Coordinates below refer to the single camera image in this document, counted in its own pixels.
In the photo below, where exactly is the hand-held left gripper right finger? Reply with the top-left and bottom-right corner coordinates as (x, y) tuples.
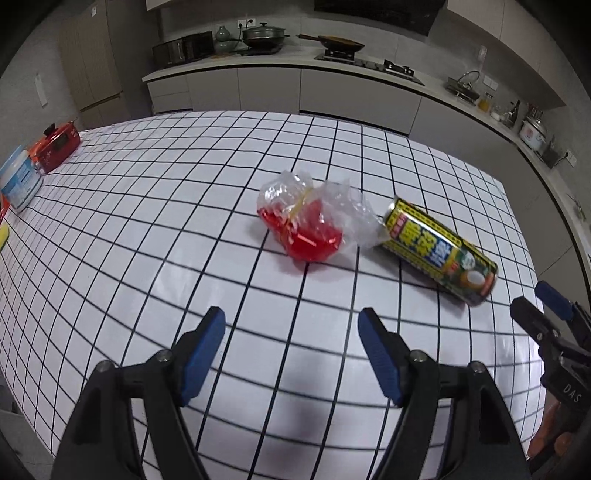
(358, 307), (532, 480)

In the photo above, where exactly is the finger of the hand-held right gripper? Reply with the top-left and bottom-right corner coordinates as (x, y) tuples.
(510, 296), (591, 370)
(536, 281), (591, 344)

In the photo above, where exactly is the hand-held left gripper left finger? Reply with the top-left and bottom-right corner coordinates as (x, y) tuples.
(55, 305), (227, 480)

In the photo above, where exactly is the green yellow drink can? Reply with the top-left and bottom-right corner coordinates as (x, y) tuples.
(381, 197), (499, 308)

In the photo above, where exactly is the red plastic bag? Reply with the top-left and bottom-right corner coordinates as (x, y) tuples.
(256, 169), (385, 263)

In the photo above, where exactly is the person's right hand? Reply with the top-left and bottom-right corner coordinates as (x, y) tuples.
(529, 401), (573, 457)

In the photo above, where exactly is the dark utensil holder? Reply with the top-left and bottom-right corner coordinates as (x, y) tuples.
(542, 134), (561, 168)

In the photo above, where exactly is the white checkered tablecloth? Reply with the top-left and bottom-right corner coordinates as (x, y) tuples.
(0, 110), (555, 480)

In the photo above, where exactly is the white rice cooker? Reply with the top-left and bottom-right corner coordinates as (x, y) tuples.
(518, 115), (550, 155)

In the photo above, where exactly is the metal tea kettle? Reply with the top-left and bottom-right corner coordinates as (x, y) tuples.
(445, 70), (481, 100)

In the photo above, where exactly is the blue white plastic tub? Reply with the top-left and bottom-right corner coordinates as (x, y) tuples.
(0, 145), (44, 213)

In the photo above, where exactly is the red box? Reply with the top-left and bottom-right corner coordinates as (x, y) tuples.
(28, 121), (83, 175)

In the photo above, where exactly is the black gas stove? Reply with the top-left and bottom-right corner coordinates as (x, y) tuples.
(315, 50), (426, 86)

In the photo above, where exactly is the small black toaster oven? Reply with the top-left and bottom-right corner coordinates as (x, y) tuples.
(152, 39), (185, 66)

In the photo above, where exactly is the black microwave oven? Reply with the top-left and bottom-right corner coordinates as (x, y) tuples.
(181, 31), (215, 62)

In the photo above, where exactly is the black induction cooker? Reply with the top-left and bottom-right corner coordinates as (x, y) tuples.
(236, 44), (284, 57)

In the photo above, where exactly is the beige tall cabinet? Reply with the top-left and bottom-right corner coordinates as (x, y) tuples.
(58, 0), (132, 130)

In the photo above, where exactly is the dark pot with lid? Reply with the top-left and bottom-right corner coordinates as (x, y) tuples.
(242, 22), (291, 49)

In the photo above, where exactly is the black range hood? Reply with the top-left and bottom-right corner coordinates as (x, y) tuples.
(314, 0), (441, 35)

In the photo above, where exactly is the wok with wooden handle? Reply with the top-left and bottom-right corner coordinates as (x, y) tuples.
(298, 33), (365, 52)

